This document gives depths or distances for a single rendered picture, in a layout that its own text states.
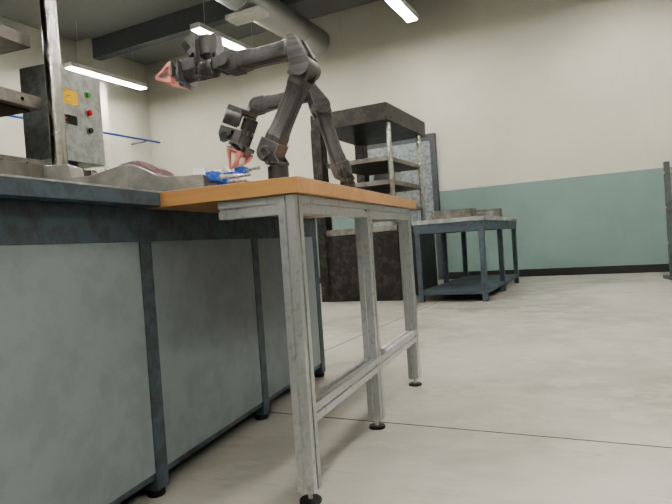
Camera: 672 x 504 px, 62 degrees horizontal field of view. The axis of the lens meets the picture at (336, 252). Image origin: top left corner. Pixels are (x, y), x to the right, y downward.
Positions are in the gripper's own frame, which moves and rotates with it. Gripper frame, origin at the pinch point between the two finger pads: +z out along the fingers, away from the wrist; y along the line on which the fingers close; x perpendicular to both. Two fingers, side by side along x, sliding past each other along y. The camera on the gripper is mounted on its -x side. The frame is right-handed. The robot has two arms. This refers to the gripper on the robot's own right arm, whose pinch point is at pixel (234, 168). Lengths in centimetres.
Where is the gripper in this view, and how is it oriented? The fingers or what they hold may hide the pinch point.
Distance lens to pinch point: 219.3
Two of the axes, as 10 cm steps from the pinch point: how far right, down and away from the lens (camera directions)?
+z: -3.4, 9.4, 0.6
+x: 8.9, 3.4, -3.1
